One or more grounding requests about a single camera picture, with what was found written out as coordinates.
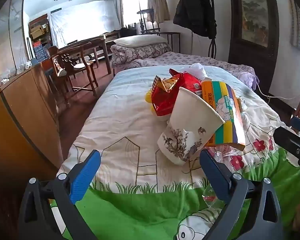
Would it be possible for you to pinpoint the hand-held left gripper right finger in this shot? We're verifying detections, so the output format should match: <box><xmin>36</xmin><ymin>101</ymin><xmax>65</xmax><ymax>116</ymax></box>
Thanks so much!
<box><xmin>199</xmin><ymin>149</ymin><xmax>283</xmax><ymax>240</ymax></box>

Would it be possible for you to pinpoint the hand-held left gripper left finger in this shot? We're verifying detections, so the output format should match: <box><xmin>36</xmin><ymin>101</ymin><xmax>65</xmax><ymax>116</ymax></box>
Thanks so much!
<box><xmin>18</xmin><ymin>149</ymin><xmax>102</xmax><ymax>240</ymax></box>

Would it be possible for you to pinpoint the white painted paper cup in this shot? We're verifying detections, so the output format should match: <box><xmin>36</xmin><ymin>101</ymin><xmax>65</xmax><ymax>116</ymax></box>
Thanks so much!
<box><xmin>157</xmin><ymin>87</ymin><xmax>226</xmax><ymax>166</ymax></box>

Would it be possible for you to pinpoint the colourful striped tissue packet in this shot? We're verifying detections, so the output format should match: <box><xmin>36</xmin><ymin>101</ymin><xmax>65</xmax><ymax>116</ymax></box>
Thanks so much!
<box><xmin>201</xmin><ymin>77</ymin><xmax>246</xmax><ymax>152</ymax></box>

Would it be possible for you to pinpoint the red snack bag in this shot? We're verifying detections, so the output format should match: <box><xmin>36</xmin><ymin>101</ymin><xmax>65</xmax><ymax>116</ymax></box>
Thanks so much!
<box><xmin>151</xmin><ymin>69</ymin><xmax>203</xmax><ymax>117</ymax></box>

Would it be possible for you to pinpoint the yellow mesh bag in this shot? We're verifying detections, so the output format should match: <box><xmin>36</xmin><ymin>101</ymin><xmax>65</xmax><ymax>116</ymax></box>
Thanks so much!
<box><xmin>145</xmin><ymin>91</ymin><xmax>171</xmax><ymax>122</ymax></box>

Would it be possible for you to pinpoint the clear plastic wrapper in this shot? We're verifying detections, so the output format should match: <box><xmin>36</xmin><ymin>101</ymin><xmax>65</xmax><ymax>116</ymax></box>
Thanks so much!
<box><xmin>202</xmin><ymin>180</ymin><xmax>228</xmax><ymax>209</ymax></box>

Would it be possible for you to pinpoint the wooden cabinet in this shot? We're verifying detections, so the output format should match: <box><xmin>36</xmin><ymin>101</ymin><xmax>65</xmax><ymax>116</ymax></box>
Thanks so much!
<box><xmin>0</xmin><ymin>61</ymin><xmax>65</xmax><ymax>170</ymax></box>

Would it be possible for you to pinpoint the carved wooden chair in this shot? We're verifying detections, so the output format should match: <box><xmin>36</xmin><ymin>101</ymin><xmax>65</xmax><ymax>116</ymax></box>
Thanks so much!
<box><xmin>47</xmin><ymin>42</ymin><xmax>99</xmax><ymax>105</ymax></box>

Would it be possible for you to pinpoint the dark framed painting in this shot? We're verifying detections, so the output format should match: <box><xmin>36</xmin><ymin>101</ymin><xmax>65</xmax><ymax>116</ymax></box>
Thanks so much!
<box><xmin>227</xmin><ymin>0</ymin><xmax>280</xmax><ymax>68</ymax></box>

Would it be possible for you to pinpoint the dark metal coat rack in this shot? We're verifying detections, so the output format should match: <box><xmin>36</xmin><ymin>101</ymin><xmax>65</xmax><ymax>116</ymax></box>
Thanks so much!
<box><xmin>207</xmin><ymin>0</ymin><xmax>218</xmax><ymax>58</ymax></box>

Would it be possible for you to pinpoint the purple floral bedsheet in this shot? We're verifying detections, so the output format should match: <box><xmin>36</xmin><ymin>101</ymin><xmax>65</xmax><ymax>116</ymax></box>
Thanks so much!
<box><xmin>137</xmin><ymin>51</ymin><xmax>260</xmax><ymax>90</ymax></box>

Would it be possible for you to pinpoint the white crumpled cloth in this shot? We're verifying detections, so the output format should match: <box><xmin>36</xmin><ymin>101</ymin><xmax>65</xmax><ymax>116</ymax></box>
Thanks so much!
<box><xmin>19</xmin><ymin>60</ymin><xmax>34</xmax><ymax>72</ymax></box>

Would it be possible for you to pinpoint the wooden table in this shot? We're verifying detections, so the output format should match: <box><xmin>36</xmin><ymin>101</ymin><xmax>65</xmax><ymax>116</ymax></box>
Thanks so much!
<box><xmin>57</xmin><ymin>36</ymin><xmax>112</xmax><ymax>75</ymax></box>

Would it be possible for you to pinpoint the folded floral quilt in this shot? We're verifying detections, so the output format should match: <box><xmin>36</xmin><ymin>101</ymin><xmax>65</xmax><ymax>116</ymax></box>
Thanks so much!
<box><xmin>110</xmin><ymin>42</ymin><xmax>172</xmax><ymax>68</ymax></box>

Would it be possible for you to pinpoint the shelf with boxes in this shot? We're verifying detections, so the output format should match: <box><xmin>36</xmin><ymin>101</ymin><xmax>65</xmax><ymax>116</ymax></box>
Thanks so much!
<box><xmin>28</xmin><ymin>15</ymin><xmax>52</xmax><ymax>60</ymax></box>

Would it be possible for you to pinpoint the white pillow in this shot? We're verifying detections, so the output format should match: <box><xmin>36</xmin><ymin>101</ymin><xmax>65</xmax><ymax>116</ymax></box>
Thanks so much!
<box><xmin>114</xmin><ymin>34</ymin><xmax>168</xmax><ymax>48</ymax></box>

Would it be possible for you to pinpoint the black metal side table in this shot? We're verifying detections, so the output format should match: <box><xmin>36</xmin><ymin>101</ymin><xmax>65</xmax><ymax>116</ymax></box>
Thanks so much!
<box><xmin>159</xmin><ymin>32</ymin><xmax>180</xmax><ymax>53</ymax></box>

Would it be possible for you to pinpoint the white cover sheet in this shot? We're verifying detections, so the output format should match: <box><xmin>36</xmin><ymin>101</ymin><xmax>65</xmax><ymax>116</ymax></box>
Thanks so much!
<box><xmin>50</xmin><ymin>0</ymin><xmax>122</xmax><ymax>48</ymax></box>

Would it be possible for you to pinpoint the black jacket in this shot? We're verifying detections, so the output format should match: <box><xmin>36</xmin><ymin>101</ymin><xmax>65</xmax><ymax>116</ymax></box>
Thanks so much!
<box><xmin>173</xmin><ymin>0</ymin><xmax>217</xmax><ymax>39</ymax></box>

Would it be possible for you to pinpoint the dark tiered stand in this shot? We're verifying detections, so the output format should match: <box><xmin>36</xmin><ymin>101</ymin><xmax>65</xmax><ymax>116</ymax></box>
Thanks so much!
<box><xmin>136</xmin><ymin>9</ymin><xmax>160</xmax><ymax>35</ymax></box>

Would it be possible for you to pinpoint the beige hanging garment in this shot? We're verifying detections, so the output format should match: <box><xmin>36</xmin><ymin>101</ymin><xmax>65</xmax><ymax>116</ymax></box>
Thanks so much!
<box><xmin>147</xmin><ymin>0</ymin><xmax>170</xmax><ymax>23</ymax></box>

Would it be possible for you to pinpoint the white cable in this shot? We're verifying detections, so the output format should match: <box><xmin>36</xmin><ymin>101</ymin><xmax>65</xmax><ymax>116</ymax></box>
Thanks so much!
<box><xmin>252</xmin><ymin>80</ymin><xmax>300</xmax><ymax>101</ymax></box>

